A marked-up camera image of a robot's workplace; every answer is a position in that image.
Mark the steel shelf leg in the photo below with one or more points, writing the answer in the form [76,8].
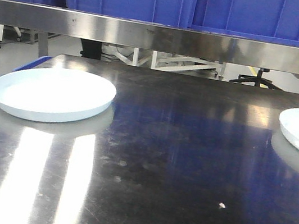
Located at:
[43,44]

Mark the black office chair base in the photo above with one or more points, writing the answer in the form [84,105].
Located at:
[257,80]

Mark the right blue plastic crate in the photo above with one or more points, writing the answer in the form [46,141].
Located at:
[274,21]

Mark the white metal frame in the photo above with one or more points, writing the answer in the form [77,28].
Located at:
[169,62]

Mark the stainless steel shelf rail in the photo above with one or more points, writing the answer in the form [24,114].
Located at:
[214,47]

